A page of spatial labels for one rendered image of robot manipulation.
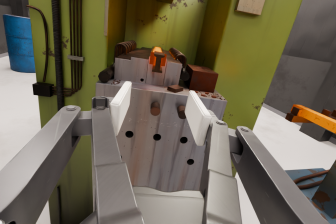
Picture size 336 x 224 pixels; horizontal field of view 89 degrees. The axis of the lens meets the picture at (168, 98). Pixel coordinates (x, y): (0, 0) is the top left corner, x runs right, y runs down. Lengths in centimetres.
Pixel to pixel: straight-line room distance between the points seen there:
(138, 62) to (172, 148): 29
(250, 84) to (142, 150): 50
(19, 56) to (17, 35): 37
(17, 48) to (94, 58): 344
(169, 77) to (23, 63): 373
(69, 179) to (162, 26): 90
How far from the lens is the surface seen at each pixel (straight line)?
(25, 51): 406
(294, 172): 84
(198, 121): 16
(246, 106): 82
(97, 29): 69
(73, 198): 111
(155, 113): 46
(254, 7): 73
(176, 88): 49
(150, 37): 100
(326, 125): 57
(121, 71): 54
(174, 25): 100
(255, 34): 75
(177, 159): 61
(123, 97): 15
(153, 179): 66
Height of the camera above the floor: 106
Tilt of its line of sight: 20 degrees down
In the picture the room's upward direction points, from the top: 10 degrees clockwise
